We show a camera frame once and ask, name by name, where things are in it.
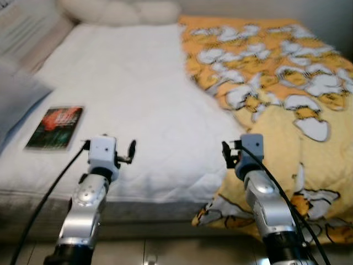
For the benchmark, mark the yellow egg print blanket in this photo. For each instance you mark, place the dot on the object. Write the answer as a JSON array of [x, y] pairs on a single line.
[[292, 165]]

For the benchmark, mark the cream long bolster pillow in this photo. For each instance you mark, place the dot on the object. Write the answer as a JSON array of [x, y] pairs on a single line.
[[118, 11]]

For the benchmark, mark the beige text print pillow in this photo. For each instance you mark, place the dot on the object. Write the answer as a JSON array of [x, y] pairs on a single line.
[[30, 36]]

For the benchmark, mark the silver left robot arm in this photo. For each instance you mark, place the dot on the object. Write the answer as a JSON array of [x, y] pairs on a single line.
[[83, 210]]

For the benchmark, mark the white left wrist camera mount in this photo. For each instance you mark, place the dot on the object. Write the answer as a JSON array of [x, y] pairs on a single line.
[[103, 157]]

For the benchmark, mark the grey bed base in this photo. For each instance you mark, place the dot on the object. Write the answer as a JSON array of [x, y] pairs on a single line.
[[154, 212]]

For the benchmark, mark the white quilted mattress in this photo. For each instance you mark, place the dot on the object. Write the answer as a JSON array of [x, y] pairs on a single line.
[[138, 94]]

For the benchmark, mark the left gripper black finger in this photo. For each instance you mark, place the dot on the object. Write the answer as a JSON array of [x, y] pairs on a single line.
[[131, 150]]

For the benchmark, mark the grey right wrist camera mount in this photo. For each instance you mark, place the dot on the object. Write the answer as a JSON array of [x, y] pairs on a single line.
[[251, 154]]

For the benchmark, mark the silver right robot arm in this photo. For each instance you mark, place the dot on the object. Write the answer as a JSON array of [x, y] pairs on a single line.
[[270, 210]]

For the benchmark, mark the grey square pillow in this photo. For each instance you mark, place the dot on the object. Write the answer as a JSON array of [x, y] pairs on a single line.
[[19, 96]]

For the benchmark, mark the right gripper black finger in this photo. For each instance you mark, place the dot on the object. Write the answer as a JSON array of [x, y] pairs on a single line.
[[225, 152]]

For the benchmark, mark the dark red cover book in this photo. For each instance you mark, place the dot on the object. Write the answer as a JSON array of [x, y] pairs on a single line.
[[55, 127]]

